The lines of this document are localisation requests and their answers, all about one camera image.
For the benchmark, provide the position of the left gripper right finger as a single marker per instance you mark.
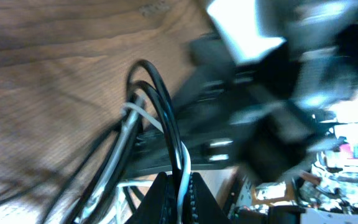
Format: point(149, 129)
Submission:
point(201, 206)

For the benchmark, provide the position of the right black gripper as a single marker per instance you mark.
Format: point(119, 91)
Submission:
point(227, 115)

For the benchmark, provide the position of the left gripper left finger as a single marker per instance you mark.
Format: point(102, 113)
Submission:
point(159, 205)

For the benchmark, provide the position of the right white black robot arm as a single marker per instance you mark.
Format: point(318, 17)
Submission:
point(321, 35)

